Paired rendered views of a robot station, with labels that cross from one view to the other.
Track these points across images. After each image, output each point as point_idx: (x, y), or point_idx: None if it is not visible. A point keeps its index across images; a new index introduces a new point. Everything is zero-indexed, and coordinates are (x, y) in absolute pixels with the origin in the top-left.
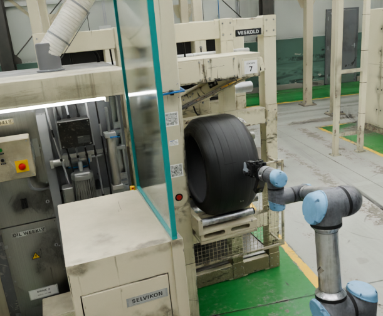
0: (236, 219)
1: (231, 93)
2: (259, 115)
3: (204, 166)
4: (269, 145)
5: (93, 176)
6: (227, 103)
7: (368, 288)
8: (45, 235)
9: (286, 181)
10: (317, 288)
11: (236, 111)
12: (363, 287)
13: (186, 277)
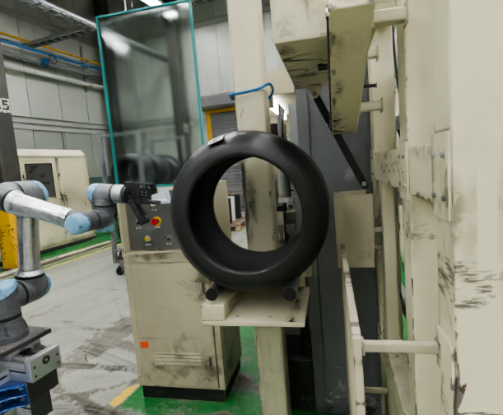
0: (223, 294)
1: (402, 90)
2: (428, 170)
3: (215, 190)
4: (442, 303)
5: (276, 180)
6: (401, 118)
7: None
8: None
9: (88, 197)
10: (41, 268)
11: (404, 143)
12: None
13: (118, 218)
